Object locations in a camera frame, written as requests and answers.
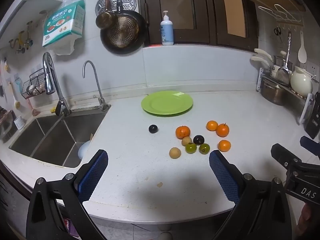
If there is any small white cup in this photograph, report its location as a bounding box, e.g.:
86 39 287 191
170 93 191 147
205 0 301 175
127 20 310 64
14 116 25 130

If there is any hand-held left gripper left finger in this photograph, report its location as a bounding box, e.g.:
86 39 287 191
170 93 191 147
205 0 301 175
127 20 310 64
26 149 109 240

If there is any dark perforated pan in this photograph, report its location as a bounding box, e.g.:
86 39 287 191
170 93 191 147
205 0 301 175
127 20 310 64
100 0 148 55

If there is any wooden cutting board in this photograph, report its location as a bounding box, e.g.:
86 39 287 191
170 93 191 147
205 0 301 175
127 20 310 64
246 0 307 12

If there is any person's right hand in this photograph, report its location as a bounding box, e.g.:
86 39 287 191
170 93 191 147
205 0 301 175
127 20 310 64
296 203 317 236

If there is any green plate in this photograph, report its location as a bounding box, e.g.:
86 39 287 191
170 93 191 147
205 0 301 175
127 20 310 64
141 91 194 116

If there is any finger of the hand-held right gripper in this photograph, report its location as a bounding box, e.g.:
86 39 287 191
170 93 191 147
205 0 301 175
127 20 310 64
271 143 303 174
300 136 320 160

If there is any steel pot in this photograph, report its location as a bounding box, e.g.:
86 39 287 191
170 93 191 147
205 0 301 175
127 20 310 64
260 77 292 106

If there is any white ceramic jug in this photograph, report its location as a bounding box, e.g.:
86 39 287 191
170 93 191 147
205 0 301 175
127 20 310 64
290 66 313 97

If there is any large orange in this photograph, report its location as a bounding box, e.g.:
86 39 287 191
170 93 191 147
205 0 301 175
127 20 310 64
175 126 191 140

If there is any paper towel pack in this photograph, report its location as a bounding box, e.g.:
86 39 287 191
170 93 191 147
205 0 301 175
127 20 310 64
42 0 87 56

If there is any pale blue bowl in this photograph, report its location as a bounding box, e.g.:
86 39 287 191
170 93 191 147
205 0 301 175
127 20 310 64
77 141 92 160

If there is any steel cup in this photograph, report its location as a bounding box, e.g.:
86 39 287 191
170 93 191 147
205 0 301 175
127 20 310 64
273 55 288 67

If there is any soap pump bottle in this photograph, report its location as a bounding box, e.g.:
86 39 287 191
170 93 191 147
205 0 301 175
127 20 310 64
160 10 174 46

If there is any long handled dish brush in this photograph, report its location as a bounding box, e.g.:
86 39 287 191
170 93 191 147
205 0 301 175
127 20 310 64
9 80 23 109

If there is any white wire rack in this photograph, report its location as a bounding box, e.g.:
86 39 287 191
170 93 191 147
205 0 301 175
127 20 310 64
257 4 304 27

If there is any white wall socket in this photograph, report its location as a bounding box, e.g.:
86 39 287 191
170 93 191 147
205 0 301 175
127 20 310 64
300 60 320 77

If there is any chrome kitchen faucet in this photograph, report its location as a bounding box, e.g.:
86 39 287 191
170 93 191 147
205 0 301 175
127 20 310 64
42 52 72 117

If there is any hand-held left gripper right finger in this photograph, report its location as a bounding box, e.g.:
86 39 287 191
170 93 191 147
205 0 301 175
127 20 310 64
209 150 293 240

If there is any pink package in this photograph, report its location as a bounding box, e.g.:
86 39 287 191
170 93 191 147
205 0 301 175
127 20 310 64
64 217 78 237

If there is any black wire basket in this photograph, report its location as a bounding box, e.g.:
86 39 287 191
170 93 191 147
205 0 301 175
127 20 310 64
21 72 47 100

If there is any bicycle shaped wall hook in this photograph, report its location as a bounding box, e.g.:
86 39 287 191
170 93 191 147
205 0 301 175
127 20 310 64
9 21 34 55

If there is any metal dish rack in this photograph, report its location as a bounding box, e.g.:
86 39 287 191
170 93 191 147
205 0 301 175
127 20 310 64
255 67 315 125

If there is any small copper saucepan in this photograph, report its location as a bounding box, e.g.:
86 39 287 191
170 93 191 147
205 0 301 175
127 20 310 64
95 0 118 30

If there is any thin gooseneck faucet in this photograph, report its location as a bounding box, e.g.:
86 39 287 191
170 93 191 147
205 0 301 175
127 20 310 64
83 60 111 111

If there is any steel sink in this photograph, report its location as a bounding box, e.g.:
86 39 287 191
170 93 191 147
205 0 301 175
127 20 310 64
9 110 109 168

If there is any white rice spoon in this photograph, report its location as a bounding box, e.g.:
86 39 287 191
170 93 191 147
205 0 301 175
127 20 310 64
297 30 307 63

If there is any small orange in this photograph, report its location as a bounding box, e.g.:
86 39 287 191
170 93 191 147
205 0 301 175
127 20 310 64
218 140 231 152

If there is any black box with label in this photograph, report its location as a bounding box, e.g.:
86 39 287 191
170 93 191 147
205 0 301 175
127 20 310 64
304 97 320 139

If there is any dark wooden window frame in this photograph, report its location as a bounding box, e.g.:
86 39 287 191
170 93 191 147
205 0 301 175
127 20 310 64
137 0 259 53

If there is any orange with stem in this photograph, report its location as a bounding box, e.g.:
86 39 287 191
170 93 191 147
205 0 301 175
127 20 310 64
216 123 230 138

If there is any steel skimmer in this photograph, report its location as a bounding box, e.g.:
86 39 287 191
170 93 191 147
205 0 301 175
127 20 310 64
276 31 293 85

